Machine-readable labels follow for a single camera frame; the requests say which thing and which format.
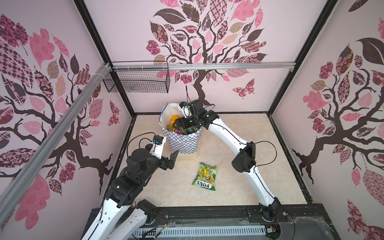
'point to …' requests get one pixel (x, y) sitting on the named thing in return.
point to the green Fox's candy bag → (206, 177)
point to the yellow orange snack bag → (170, 127)
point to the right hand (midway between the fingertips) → (178, 121)
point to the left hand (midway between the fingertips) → (169, 149)
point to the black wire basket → (138, 77)
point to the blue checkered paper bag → (179, 143)
